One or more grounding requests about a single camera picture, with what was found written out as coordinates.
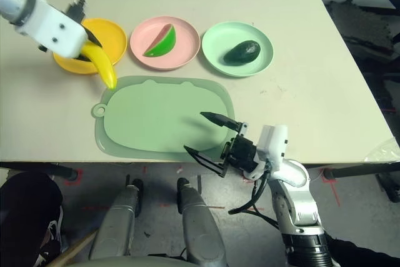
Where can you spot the clear plastic bag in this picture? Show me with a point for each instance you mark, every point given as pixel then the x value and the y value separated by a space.
pixel 386 153

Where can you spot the dark green toy avocado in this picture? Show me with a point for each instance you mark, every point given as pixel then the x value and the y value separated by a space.
pixel 242 52

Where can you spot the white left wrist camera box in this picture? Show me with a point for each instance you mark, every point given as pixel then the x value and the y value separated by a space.
pixel 53 29

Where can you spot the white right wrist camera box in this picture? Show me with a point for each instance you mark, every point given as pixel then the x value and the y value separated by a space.
pixel 275 142

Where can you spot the yellow plastic plate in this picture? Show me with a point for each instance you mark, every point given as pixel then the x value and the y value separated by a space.
pixel 109 35

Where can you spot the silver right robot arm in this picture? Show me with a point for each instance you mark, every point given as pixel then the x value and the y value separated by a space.
pixel 297 210

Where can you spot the silver robot leg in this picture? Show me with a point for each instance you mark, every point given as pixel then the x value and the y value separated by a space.
pixel 117 223
pixel 200 226

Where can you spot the green cutting board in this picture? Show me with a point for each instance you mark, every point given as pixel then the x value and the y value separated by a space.
pixel 150 117

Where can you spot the yellow toy banana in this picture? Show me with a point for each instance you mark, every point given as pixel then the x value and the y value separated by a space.
pixel 104 67

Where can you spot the toy watermelon slice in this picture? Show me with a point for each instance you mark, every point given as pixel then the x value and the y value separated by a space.
pixel 164 43

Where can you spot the mint green plastic plate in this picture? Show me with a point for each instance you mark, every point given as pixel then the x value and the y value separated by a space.
pixel 218 42

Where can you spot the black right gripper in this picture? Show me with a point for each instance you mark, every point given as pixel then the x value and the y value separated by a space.
pixel 242 154

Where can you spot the black and white sneaker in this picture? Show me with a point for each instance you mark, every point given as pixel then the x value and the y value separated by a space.
pixel 51 239

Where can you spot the silver right robot leg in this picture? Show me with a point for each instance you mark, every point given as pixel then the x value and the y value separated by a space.
pixel 200 226

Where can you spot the silver left robot leg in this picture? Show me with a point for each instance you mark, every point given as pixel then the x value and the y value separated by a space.
pixel 117 223

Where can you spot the bystander leg in black trousers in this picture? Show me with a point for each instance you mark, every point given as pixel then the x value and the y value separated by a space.
pixel 22 214

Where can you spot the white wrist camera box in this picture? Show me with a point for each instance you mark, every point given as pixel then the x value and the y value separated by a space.
pixel 275 142
pixel 53 29

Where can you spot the wooden stick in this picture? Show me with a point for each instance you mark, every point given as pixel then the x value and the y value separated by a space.
pixel 75 246

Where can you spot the grey robot torso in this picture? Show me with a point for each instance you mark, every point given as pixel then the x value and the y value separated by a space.
pixel 131 262

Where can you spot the dark foam floor mat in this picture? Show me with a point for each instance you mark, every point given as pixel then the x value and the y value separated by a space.
pixel 375 48

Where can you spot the black table leg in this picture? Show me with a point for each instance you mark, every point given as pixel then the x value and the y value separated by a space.
pixel 359 171
pixel 67 173

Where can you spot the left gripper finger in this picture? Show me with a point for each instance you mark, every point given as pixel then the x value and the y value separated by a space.
pixel 82 58
pixel 92 38

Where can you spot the pink plastic plate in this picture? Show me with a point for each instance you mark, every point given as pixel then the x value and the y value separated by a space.
pixel 184 38

